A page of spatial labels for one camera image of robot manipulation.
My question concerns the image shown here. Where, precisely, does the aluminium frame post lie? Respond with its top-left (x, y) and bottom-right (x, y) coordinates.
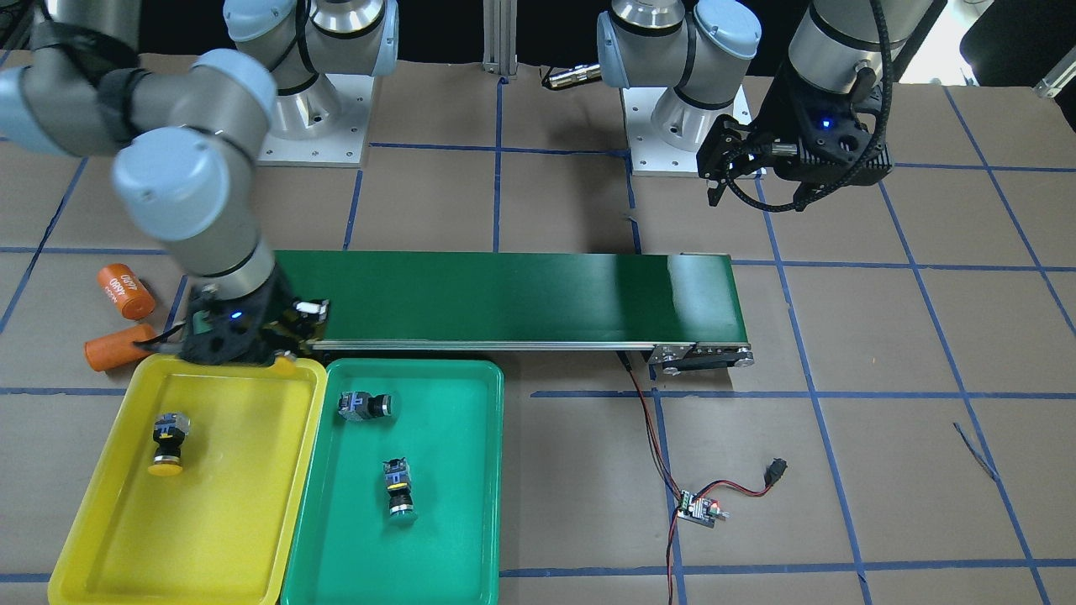
top-left (482, 0), bottom-right (518, 80)

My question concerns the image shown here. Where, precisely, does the yellow push button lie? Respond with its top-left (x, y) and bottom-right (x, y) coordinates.
top-left (269, 350), bottom-right (298, 375)
top-left (147, 413), bottom-right (192, 477)

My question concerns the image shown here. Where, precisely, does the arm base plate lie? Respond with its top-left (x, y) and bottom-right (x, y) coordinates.
top-left (258, 74), bottom-right (379, 168)
top-left (621, 87), bottom-right (752, 177)

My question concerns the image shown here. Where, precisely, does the orange cylinder printed 4680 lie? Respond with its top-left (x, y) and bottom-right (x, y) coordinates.
top-left (96, 263), bottom-right (157, 321)

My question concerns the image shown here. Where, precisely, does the small green circuit board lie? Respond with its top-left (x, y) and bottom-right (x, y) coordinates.
top-left (676, 490), bottom-right (730, 529)

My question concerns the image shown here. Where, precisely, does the yellow plastic tray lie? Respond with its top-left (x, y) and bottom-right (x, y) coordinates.
top-left (47, 354), bottom-right (327, 604)

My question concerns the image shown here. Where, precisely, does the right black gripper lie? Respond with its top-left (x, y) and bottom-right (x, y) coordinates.
top-left (189, 269), bottom-right (330, 358)

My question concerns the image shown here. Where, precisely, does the green conveyor belt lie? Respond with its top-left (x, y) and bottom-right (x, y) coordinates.
top-left (277, 251), bottom-right (754, 375)

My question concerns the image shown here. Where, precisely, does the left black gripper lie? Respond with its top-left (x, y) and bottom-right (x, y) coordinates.
top-left (696, 64), bottom-right (799, 207)

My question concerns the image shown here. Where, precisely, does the red black power cable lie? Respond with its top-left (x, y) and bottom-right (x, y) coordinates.
top-left (618, 351), bottom-right (789, 605)

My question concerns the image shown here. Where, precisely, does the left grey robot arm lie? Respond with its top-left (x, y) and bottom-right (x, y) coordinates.
top-left (596, 1), bottom-right (933, 213)

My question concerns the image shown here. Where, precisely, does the green push button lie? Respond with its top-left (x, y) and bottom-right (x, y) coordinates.
top-left (382, 458), bottom-right (417, 526)
top-left (337, 391), bottom-right (393, 422)

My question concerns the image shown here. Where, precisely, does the plain orange cylinder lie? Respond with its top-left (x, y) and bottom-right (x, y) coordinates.
top-left (83, 324), bottom-right (157, 372)

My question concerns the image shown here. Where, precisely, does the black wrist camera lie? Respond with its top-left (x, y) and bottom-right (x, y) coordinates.
top-left (775, 76), bottom-right (893, 187)
top-left (138, 286), bottom-right (273, 367)

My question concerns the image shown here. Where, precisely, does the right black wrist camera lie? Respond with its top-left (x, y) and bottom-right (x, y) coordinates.
top-left (138, 286), bottom-right (273, 367)

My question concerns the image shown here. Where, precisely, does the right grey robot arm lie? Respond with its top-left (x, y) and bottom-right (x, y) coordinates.
top-left (3, 1), bottom-right (399, 366)

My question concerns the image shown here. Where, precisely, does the green plastic tray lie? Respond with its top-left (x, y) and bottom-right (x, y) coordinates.
top-left (280, 358), bottom-right (504, 604)

